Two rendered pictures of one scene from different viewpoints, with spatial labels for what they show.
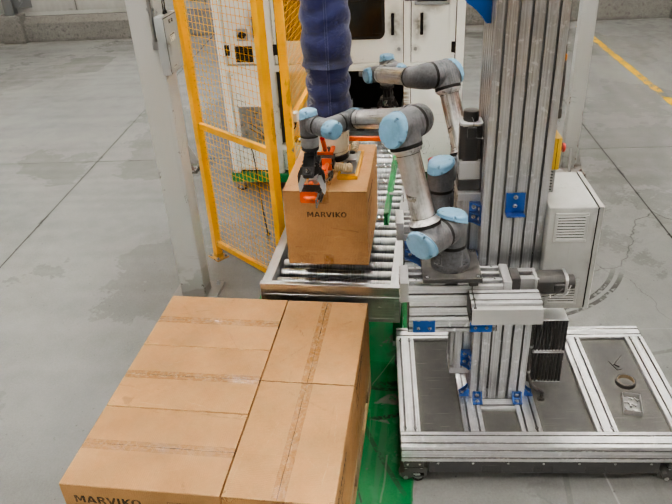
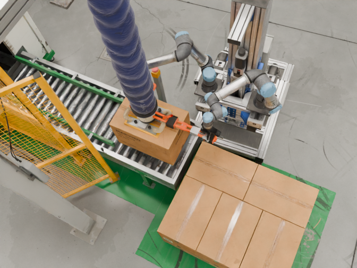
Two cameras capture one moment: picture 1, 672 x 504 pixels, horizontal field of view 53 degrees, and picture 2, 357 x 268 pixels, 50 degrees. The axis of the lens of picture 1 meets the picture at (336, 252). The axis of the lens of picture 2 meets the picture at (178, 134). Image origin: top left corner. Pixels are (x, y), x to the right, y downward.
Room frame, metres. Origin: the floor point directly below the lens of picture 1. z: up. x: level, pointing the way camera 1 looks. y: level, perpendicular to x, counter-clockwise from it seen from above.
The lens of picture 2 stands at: (2.19, 1.31, 4.06)
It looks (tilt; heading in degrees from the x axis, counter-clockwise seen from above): 65 degrees down; 297
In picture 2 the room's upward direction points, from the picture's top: 11 degrees counter-clockwise
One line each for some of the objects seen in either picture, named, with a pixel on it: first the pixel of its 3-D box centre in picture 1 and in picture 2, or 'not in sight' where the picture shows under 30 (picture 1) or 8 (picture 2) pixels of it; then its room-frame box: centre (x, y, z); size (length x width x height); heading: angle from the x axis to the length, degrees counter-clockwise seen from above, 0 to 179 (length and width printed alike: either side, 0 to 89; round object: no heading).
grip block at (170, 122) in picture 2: (323, 161); (171, 121); (2.89, 0.03, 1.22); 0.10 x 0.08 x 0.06; 81
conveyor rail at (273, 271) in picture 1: (306, 199); (75, 139); (3.99, 0.17, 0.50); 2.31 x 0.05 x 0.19; 171
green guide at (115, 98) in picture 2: (400, 164); (75, 78); (4.24, -0.47, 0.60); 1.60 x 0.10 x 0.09; 171
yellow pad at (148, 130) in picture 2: not in sight; (142, 125); (3.15, 0.09, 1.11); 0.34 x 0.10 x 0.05; 171
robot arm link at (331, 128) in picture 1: (329, 127); (218, 111); (2.50, 0.00, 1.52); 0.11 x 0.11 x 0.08; 44
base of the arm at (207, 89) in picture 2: (439, 196); (209, 83); (2.71, -0.48, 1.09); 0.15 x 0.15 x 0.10
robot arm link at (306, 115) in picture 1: (309, 122); (207, 118); (2.56, 0.08, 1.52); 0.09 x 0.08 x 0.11; 44
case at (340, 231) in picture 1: (334, 201); (152, 127); (3.13, -0.01, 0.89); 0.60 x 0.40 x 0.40; 171
